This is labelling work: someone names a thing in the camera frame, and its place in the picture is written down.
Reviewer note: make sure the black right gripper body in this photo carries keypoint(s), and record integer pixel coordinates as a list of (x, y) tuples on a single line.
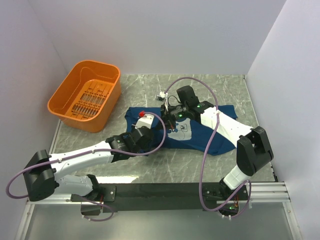
[(173, 114)]

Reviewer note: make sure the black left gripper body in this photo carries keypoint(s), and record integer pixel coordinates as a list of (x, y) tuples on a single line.
[(137, 150)]

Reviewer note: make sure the blue Mickey Mouse t-shirt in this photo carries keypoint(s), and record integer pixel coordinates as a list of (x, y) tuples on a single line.
[(188, 134)]

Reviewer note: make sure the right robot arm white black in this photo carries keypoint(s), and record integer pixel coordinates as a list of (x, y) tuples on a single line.
[(252, 145)]

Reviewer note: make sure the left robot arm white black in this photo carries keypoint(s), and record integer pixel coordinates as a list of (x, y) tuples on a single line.
[(47, 174)]

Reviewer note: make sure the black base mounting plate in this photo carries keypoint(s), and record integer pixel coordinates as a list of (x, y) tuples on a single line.
[(115, 197)]

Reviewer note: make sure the orange plastic laundry basket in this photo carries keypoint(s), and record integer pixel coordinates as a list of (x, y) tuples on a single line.
[(86, 97)]

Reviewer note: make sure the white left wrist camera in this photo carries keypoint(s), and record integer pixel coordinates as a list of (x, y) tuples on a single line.
[(145, 120)]

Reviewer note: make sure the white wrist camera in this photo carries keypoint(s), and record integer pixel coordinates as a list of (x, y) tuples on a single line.
[(145, 120), (162, 97)]

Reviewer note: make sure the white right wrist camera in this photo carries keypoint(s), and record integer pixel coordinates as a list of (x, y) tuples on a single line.
[(162, 97)]

